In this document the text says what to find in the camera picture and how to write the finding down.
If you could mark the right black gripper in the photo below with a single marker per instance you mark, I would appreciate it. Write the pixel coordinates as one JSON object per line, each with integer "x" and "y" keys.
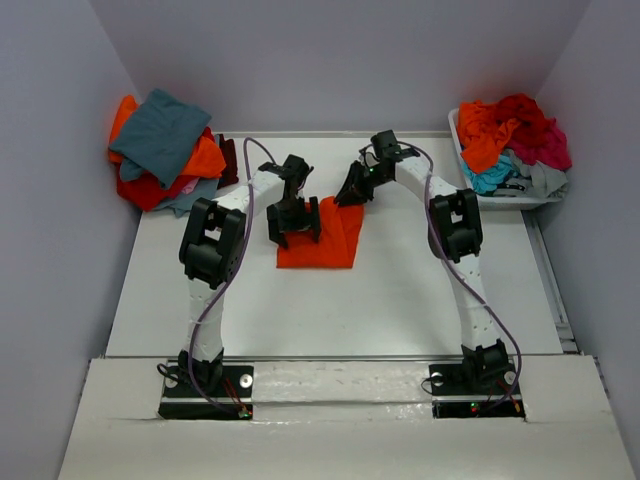
{"x": 353, "y": 190}

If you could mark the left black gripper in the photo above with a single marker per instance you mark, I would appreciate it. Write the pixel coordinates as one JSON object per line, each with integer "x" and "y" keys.
{"x": 277, "y": 227}

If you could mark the orange t shirt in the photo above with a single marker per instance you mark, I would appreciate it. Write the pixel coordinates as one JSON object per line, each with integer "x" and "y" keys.
{"x": 206, "y": 160}
{"x": 337, "y": 244}

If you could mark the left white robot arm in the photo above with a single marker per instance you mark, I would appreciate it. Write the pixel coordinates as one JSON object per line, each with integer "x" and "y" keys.
{"x": 213, "y": 247}

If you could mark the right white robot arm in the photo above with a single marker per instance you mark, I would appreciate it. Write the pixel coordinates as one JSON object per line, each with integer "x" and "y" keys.
{"x": 455, "y": 236}

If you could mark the dark maroon t shirt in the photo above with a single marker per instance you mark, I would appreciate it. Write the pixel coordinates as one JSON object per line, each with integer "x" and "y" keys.
{"x": 229, "y": 175}

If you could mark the grey-blue bottom t shirt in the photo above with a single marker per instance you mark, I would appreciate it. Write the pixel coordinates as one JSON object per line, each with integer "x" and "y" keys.
{"x": 182, "y": 204}

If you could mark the orange folded t shirt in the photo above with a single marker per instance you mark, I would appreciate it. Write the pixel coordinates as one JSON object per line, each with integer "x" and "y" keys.
{"x": 206, "y": 160}

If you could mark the pink folded t shirt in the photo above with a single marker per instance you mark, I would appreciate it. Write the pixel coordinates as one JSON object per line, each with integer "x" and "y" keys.
{"x": 190, "y": 187}

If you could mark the cyan crumpled t shirt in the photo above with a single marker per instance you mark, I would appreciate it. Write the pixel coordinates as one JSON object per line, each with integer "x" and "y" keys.
{"x": 488, "y": 181}

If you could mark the red folded t shirt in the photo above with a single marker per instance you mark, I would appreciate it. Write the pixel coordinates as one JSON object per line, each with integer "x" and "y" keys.
{"x": 146, "y": 192}

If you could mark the teal folded t shirt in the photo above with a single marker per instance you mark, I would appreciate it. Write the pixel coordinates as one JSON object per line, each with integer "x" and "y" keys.
{"x": 158, "y": 138}

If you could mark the grey crumpled t shirt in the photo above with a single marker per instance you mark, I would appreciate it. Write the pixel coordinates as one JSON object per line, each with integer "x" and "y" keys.
{"x": 537, "y": 181}

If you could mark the red crumpled t shirt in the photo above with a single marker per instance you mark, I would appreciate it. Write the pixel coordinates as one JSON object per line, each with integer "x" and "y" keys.
{"x": 532, "y": 124}

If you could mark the magenta crumpled t shirt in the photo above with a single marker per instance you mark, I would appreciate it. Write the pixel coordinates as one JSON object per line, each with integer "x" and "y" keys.
{"x": 553, "y": 152}

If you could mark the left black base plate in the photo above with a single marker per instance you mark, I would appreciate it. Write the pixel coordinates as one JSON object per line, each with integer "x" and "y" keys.
{"x": 229, "y": 400}

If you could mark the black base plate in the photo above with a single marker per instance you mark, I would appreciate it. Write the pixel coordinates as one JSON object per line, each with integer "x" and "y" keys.
{"x": 229, "y": 400}
{"x": 452, "y": 397}

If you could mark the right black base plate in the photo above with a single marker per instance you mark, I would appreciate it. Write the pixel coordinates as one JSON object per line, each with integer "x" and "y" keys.
{"x": 452, "y": 397}

